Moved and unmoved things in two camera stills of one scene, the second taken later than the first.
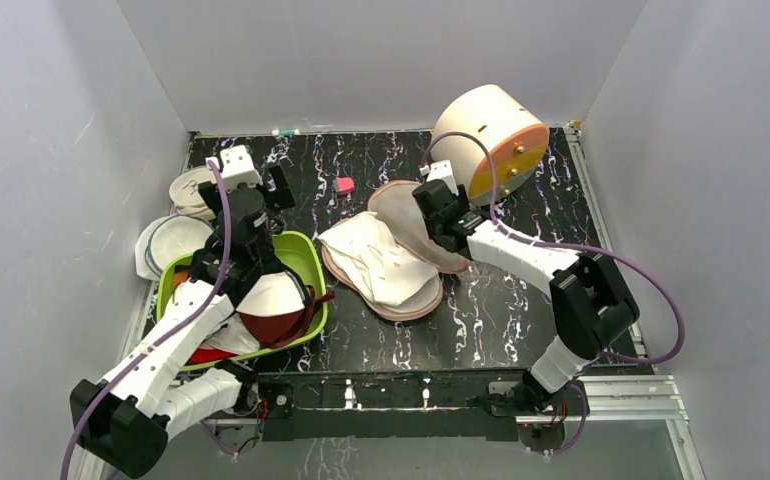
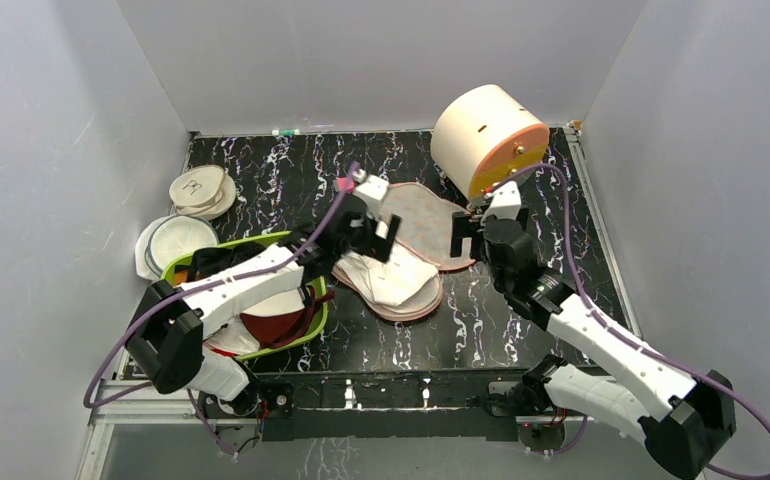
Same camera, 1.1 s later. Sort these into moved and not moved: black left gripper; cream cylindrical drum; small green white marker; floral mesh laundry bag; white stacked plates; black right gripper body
Moved: black left gripper; black right gripper body
Not moved: small green white marker; floral mesh laundry bag; cream cylindrical drum; white stacked plates
